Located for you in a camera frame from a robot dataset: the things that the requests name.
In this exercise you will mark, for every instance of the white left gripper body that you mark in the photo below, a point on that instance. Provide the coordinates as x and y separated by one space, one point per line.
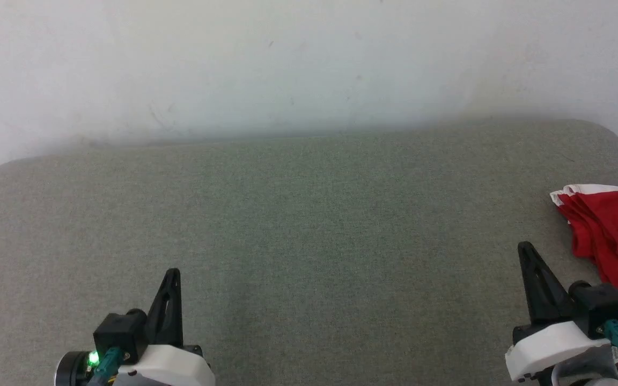
175 367

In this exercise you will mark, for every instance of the grey-green fabric sofa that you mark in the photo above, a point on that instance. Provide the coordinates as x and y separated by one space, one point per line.
309 241

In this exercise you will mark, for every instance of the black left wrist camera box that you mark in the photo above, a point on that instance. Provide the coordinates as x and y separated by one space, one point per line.
118 332

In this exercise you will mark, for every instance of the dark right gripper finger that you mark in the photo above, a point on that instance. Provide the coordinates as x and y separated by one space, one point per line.
545 295

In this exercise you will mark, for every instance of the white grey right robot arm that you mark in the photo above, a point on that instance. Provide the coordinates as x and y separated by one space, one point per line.
582 370

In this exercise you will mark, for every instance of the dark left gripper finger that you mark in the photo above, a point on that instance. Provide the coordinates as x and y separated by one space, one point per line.
172 321

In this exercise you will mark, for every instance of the red white basketball shorts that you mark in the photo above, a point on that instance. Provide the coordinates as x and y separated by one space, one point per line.
617 230

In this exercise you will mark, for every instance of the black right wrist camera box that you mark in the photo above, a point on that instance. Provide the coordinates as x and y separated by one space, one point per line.
601 305

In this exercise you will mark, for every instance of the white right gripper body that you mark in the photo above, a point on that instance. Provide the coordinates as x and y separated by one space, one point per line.
550 346

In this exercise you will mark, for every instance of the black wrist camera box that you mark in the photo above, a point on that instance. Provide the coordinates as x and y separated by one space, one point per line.
118 332
601 305

